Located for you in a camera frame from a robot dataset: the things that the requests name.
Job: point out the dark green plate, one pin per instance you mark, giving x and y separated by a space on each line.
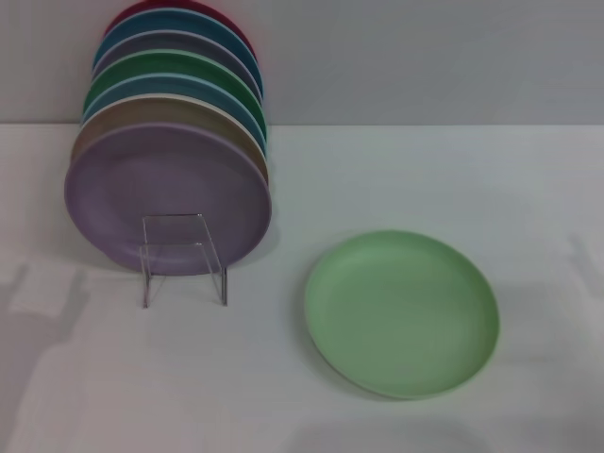
165 63

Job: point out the light blue rimmed plate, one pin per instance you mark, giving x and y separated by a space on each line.
156 87

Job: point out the clear acrylic plate rack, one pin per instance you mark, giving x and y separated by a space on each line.
222 288

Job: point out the tan beige plate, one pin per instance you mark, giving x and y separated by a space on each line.
141 113

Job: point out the purple plate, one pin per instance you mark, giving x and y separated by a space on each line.
165 179

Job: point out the crimson red plate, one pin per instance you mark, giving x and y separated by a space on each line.
114 20

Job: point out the grey lavender plate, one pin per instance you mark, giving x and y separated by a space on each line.
179 42

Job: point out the light green plate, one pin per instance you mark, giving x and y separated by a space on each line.
401 316

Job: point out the teal blue plate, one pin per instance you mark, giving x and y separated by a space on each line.
165 21

